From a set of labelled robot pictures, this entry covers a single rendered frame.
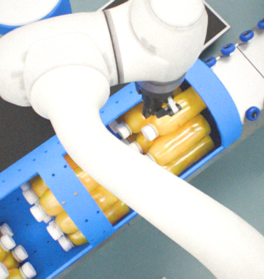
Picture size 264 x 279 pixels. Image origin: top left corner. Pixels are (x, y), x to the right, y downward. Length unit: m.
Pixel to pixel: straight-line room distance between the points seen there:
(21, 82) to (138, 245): 1.70
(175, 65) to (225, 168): 1.73
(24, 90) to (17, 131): 1.62
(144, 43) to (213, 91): 0.52
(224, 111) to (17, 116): 1.34
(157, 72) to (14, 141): 1.64
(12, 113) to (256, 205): 1.28
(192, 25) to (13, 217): 0.87
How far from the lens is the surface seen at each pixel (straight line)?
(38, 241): 1.27
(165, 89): 0.70
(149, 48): 0.57
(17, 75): 0.58
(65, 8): 1.47
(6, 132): 2.21
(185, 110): 1.10
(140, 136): 1.17
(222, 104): 1.08
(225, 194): 2.28
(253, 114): 1.36
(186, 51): 0.58
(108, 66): 0.58
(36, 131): 2.18
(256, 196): 2.32
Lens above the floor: 2.21
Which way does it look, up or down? 75 degrees down
